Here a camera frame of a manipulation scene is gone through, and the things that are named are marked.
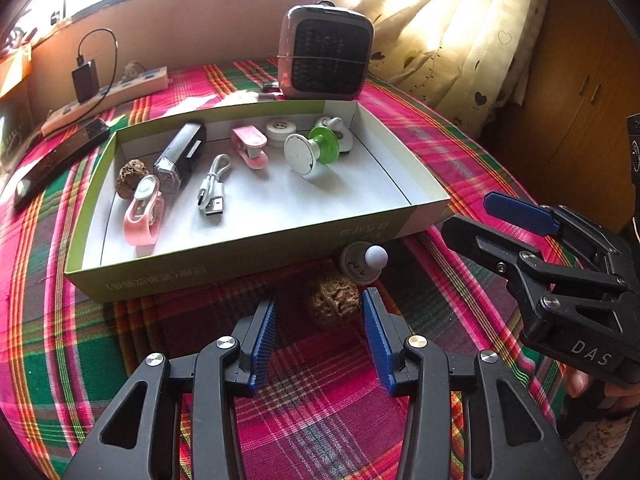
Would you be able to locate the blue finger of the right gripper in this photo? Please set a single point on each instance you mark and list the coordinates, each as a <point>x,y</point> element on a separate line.
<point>529,217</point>

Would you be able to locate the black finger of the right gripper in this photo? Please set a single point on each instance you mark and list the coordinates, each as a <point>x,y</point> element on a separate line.
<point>488,247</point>

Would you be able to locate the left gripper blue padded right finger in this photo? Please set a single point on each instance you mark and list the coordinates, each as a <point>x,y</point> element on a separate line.
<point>505,434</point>

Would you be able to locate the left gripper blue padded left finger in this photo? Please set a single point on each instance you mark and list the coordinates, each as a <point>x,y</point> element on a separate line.
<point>137,436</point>

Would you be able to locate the pink clip lens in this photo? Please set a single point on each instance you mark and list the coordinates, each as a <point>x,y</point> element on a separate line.
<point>145,213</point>

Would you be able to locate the green white suction holder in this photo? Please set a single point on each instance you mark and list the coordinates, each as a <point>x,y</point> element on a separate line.
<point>304,153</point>

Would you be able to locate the carved brown walnut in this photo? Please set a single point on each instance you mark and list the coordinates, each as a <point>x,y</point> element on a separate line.
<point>129,177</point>

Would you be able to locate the black rectangular bike light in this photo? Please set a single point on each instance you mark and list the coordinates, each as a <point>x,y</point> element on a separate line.
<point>176,163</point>

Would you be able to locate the pink white small clip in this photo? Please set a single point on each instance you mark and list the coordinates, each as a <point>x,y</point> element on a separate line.
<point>249,143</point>

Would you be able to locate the wooden cabinet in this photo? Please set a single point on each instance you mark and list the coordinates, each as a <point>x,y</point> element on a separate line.
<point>567,142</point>

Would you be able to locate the white knob holder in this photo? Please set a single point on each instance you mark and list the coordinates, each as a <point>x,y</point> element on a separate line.
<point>363,262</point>

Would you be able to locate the pink plaid tablecloth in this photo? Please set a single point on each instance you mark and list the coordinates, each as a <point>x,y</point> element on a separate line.
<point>321,415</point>

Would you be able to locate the cream patterned curtain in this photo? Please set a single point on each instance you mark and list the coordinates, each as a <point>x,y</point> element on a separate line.
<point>461,58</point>

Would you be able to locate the green shallow cardboard box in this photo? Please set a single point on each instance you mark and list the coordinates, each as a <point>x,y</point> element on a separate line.
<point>272,216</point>

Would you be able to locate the small grey fan heater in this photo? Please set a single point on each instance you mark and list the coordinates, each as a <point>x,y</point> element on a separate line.
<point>324,52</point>

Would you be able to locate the black smartphone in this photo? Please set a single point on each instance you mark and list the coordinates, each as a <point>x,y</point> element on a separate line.
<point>77,146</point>

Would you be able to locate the white power strip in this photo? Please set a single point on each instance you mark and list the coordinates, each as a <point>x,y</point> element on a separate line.
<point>110,96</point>

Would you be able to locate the orange plastic tray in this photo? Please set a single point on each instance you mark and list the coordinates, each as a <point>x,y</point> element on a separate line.
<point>15,68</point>

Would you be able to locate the black charger with cable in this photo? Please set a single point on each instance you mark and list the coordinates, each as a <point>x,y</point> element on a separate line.
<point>85,75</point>

